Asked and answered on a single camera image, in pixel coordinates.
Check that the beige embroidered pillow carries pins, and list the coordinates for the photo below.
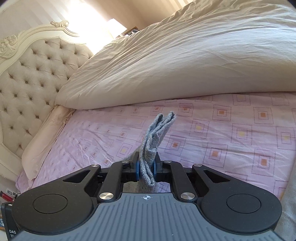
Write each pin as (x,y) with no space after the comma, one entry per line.
(39,147)

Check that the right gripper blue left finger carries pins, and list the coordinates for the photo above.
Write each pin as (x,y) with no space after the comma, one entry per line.
(118,174)

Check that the red thermos bottle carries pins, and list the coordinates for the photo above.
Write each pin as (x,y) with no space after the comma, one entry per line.
(6,197)

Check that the pink patterned bed sheet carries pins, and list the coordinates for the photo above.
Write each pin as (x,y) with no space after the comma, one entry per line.
(248,136)

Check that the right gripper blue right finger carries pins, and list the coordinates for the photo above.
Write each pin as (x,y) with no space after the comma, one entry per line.
(173,173)

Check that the cream tufted headboard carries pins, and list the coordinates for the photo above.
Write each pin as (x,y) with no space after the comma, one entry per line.
(34,66)

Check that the grey speckled pants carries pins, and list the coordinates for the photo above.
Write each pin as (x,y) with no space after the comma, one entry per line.
(147,153)

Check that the cream duvet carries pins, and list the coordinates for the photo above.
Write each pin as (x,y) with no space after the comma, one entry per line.
(205,48)

